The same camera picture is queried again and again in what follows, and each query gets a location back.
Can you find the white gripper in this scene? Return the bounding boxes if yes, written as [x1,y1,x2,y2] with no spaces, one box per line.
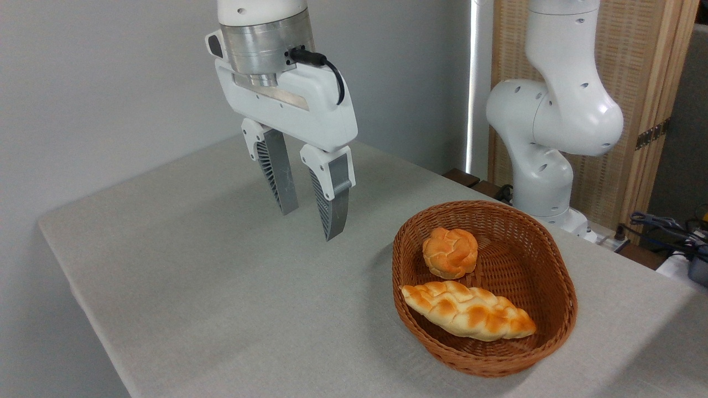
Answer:
[206,30,358,242]

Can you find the braided bread loaf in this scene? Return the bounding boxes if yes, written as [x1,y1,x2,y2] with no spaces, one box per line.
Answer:
[400,280,538,342]

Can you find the round bread roll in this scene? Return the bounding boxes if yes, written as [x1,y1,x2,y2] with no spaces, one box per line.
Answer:
[422,227,479,280]

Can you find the brown wicker basket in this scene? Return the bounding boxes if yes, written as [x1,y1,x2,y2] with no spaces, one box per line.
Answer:
[392,200,579,378]

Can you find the grey tablecloth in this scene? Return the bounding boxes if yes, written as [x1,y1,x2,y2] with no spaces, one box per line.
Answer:
[38,132,708,398]

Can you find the dark brown wooden block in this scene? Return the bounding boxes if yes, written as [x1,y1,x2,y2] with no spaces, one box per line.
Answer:
[470,180,505,201]
[442,168,481,188]

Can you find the wooden folding screen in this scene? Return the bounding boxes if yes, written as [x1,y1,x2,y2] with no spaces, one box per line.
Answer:
[488,0,700,244]

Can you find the grey box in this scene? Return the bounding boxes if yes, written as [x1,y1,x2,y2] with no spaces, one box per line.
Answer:
[688,246,708,288]

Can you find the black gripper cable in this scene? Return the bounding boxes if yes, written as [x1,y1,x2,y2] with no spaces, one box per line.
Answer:
[288,47,346,106]

